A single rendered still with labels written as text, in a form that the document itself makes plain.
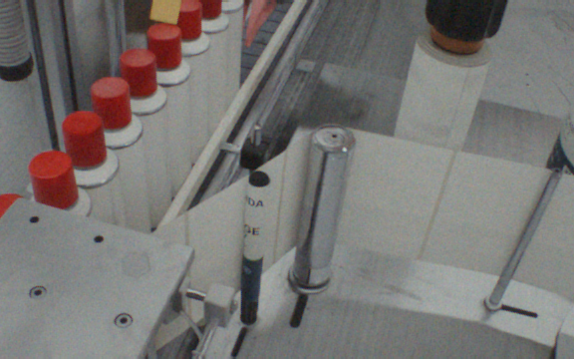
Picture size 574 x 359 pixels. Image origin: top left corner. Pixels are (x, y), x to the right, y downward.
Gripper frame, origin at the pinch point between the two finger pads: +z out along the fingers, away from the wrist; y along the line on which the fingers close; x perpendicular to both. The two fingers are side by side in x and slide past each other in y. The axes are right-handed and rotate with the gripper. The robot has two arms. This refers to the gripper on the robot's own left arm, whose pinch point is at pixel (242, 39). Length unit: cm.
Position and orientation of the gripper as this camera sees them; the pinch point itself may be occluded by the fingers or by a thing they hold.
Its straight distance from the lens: 93.1
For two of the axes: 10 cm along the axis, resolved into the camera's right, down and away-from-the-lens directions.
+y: 9.7, 2.1, -1.4
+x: 1.5, -0.3, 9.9
